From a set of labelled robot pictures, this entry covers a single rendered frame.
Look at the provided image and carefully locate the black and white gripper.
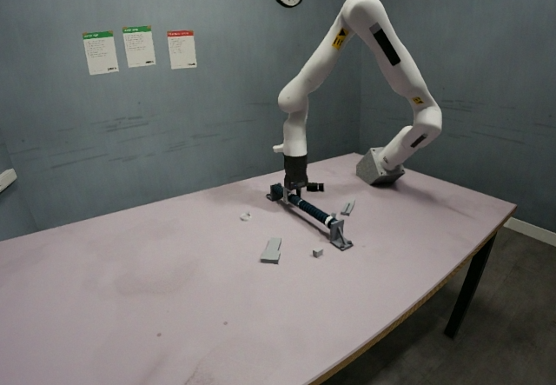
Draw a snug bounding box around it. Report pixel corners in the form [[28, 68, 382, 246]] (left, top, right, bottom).
[[273, 138, 308, 204]]

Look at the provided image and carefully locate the short black cylinder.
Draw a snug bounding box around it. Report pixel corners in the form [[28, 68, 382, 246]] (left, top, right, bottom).
[[307, 183, 324, 191]]

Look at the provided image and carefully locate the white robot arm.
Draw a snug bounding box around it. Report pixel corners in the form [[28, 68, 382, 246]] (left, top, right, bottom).
[[278, 0, 442, 170]]

